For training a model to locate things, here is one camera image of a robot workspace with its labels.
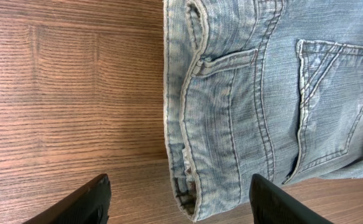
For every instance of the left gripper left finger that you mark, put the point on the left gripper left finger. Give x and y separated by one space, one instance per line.
87 205

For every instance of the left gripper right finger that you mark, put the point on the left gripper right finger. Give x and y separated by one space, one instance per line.
271 205

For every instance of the light blue denim shorts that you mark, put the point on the light blue denim shorts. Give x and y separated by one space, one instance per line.
268 87

